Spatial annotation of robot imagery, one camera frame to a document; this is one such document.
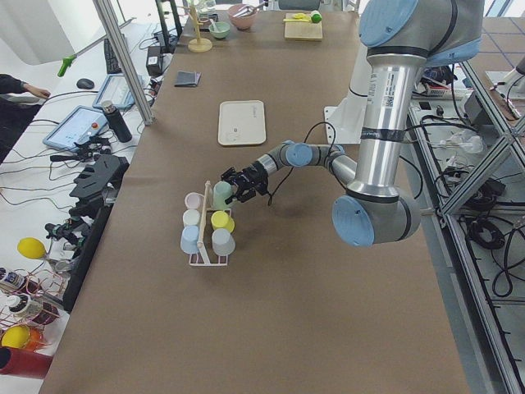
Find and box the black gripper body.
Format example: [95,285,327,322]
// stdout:
[231,162,269,197]

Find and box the green cup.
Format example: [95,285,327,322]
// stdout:
[212,181,233,210]

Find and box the cream rabbit tray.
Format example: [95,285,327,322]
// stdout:
[217,100,267,146]

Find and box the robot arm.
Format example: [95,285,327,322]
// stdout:
[221,1,484,247]

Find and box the yellow cup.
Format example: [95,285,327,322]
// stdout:
[211,210,235,233]

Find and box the pink cup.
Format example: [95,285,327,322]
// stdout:
[184,192,203,210]

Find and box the grey cup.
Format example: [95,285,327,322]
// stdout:
[212,228,236,256]

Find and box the white cup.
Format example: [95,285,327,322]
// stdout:
[182,208,201,227]

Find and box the blue cup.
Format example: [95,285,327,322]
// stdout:
[180,225,199,254]

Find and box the wooden cup tree stand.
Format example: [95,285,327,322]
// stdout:
[185,1,212,53]

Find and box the grey folded cloth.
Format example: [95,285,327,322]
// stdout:
[174,71,201,87]

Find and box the black water bottle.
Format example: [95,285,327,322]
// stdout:
[101,100,132,143]

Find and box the upper teach pendant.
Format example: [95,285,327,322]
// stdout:
[92,74,135,110]

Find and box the teach pendant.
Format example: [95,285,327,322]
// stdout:
[92,74,135,110]
[42,106,108,151]

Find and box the green bowl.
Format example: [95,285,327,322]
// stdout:
[208,21,231,39]

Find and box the bamboo cutting board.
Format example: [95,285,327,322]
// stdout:
[283,18,323,41]

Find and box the lower teach pendant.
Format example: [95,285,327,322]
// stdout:
[42,106,108,151]

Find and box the black keyboard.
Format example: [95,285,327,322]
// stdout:
[103,39,121,75]

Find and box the pink bowl with ice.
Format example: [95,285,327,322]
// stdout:
[227,4,258,30]

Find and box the black computer mouse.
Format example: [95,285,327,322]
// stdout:
[76,78,95,89]

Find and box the white wire cup rack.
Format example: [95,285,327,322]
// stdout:
[188,180,230,268]

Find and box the black cable wrist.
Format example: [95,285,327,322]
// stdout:
[266,121,341,206]

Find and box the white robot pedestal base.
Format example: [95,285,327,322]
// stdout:
[324,44,372,144]

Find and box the aluminium frame post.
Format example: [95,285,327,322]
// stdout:
[93,0,154,126]

